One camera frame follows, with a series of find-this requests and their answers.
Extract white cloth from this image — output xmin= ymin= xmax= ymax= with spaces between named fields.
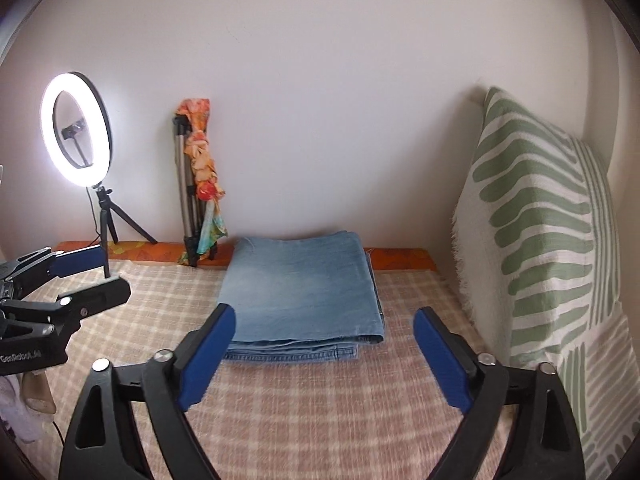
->
xmin=0 ymin=375 xmax=46 ymax=441

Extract green striped pillow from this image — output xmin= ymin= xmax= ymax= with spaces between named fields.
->
xmin=570 ymin=137 xmax=623 ymax=328

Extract beige shoe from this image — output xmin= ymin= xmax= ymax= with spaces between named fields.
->
xmin=20 ymin=370 xmax=56 ymax=416

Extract blue denim pants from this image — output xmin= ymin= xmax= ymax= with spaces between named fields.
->
xmin=216 ymin=231 xmax=387 ymax=362

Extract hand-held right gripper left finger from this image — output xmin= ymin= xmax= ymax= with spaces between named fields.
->
xmin=59 ymin=303 xmax=237 ymax=480

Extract black mini tripod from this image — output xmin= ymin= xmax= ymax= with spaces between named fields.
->
xmin=92 ymin=186 xmax=158 ymax=279

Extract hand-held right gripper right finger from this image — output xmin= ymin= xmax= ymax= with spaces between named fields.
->
xmin=413 ymin=306 xmax=586 ymax=480

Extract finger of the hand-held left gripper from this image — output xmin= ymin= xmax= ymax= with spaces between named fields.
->
xmin=0 ymin=245 xmax=109 ymax=301
xmin=0 ymin=275 xmax=132 ymax=337

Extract pale green print pillow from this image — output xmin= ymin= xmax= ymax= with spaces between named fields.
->
xmin=555 ymin=310 xmax=640 ymax=480

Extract white ring light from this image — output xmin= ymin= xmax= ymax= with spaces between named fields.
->
xmin=40 ymin=71 xmax=114 ymax=191

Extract beige plaid blanket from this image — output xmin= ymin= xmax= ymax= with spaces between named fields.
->
xmin=17 ymin=257 xmax=526 ymax=480

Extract black cable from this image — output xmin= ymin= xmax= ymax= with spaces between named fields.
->
xmin=89 ymin=187 xmax=103 ymax=243

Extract green leaf-print pillow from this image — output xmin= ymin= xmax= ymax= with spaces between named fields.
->
xmin=451 ymin=86 xmax=596 ymax=368

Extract orange floral bed sheet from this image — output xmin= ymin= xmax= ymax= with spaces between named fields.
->
xmin=52 ymin=240 xmax=436 ymax=273

